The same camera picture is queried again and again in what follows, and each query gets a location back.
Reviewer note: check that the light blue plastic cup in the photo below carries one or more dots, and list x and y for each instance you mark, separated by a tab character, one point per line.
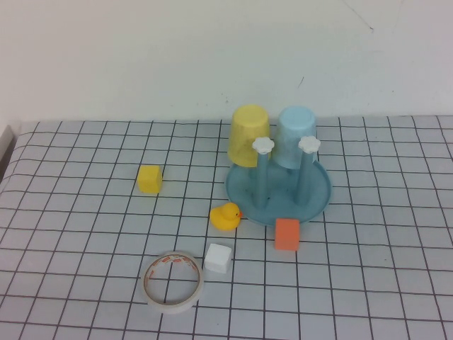
293	141

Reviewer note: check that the yellow plastic cup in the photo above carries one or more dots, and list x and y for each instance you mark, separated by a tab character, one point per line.
246	134

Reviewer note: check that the teal cup stand white caps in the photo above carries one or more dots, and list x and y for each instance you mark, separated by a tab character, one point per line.
279	209

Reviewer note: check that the yellow rubber duck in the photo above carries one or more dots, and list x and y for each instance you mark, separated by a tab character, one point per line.
224	217

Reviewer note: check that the yellow foam cube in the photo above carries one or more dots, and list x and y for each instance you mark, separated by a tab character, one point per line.
149	180

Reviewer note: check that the orange foam block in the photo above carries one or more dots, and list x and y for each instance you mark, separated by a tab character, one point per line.
287	235

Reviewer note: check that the white foam cube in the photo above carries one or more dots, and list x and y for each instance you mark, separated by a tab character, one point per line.
217	260

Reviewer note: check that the white tape roll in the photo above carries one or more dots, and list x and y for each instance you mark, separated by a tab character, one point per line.
173	307

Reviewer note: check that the grey checkered tablecloth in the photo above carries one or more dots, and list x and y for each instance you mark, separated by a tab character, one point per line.
70	212

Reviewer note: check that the grey table frame edge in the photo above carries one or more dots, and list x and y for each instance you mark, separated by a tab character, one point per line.
5	148

